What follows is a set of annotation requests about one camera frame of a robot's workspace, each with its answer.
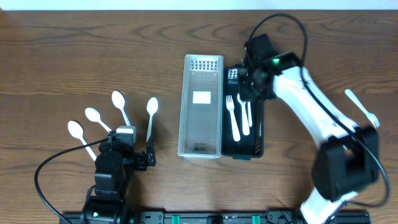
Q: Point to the white plastic fork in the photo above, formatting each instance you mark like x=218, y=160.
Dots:
x=234, y=126
x=370, y=116

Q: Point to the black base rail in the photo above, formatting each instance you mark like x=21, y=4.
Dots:
x=274, y=216

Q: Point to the black perforated plastic basket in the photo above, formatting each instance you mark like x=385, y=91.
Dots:
x=251, y=146

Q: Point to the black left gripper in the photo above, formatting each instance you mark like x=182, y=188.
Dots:
x=131, y=157

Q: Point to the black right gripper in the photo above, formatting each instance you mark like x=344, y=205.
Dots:
x=244, y=93

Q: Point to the clear perforated plastic basket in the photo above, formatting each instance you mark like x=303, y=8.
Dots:
x=201, y=113

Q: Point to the white plastic spoon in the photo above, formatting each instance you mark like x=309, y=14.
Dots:
x=94, y=116
x=249, y=113
x=152, y=107
x=244, y=116
x=119, y=102
x=76, y=130

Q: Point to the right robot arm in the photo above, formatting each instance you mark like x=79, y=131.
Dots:
x=346, y=162

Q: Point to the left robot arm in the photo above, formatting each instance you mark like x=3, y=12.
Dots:
x=114, y=169

